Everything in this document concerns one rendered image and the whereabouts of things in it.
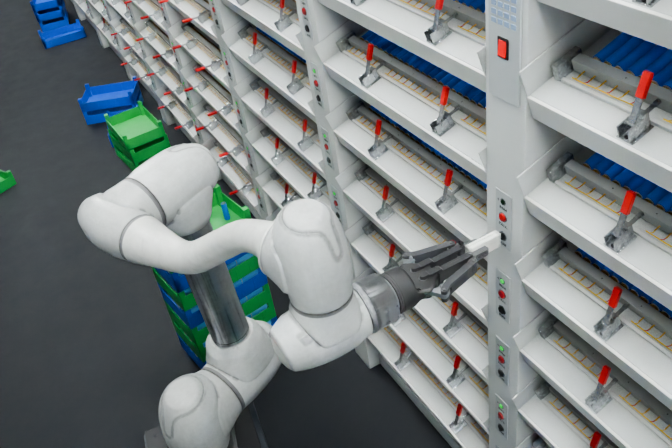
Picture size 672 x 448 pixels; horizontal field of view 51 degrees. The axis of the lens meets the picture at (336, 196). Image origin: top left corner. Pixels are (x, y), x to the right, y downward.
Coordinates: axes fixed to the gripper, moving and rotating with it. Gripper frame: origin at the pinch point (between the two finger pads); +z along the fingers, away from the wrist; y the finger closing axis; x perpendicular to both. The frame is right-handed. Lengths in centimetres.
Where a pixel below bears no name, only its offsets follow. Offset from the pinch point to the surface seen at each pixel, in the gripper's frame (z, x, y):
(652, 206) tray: 12.6, 16.6, 23.4
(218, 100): 8, -44, -174
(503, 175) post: 4.8, 13.1, -0.2
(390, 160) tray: 7.7, -6.6, -42.6
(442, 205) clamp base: 5.5, -5.1, -19.6
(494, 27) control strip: 4.4, 39.6, -2.1
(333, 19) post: 9, 21, -65
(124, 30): 8, -61, -328
